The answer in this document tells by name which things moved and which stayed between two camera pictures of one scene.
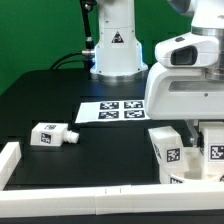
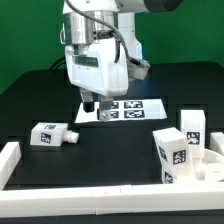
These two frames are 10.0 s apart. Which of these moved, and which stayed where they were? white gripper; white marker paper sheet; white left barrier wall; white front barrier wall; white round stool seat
Moved: white gripper; white round stool seat
Stayed: white marker paper sheet; white left barrier wall; white front barrier wall
